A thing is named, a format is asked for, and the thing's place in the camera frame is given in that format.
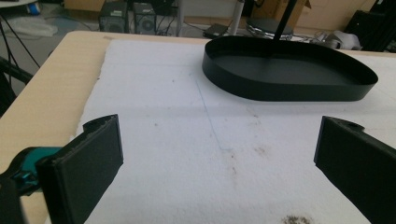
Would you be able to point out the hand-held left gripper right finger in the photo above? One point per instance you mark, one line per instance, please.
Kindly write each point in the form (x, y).
(358, 161)

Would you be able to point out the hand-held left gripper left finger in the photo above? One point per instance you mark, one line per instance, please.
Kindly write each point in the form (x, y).
(82, 165)

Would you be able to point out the black oval metal tray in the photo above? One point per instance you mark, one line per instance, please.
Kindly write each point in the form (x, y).
(280, 74)

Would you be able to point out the black tripod leg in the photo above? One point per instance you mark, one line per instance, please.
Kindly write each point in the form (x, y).
(12, 70)

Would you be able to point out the grey cloth bundle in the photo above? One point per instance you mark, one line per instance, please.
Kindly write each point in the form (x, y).
(342, 40)

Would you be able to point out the black case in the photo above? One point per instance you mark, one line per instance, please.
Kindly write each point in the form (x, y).
(373, 28)

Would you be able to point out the white foam mat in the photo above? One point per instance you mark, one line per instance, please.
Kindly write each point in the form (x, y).
(218, 130)

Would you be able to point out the clear plastic bag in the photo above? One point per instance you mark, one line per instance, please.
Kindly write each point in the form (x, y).
(34, 28)

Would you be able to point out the black computer tower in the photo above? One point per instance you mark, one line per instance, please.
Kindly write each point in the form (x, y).
(144, 20)
(113, 20)

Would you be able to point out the cardboard box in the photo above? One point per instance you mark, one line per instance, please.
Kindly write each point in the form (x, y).
(327, 12)

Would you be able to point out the black slanted stand pole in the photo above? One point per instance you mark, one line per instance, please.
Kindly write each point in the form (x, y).
(284, 20)

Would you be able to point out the small black box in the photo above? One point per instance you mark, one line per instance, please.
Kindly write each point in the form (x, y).
(215, 30)

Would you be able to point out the white table leg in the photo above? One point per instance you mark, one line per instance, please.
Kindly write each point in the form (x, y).
(237, 16)

